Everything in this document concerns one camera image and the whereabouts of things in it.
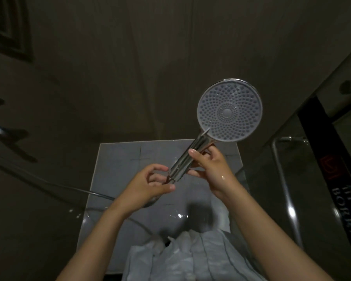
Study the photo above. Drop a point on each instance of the person's left hand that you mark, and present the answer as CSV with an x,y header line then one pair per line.
x,y
143,193

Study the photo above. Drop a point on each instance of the person's right hand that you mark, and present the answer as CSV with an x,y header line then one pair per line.
x,y
216,172

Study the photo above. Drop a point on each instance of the round chrome shower head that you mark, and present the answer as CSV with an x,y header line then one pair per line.
x,y
229,111

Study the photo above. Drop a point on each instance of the person's left forearm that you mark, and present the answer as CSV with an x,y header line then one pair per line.
x,y
99,248

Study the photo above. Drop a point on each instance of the person's right forearm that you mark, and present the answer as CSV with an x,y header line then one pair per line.
x,y
269,242

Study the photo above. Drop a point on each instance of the white striped shirt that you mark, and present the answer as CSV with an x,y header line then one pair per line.
x,y
193,257

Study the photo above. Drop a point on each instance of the black printed door strip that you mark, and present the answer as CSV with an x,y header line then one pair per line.
x,y
324,149

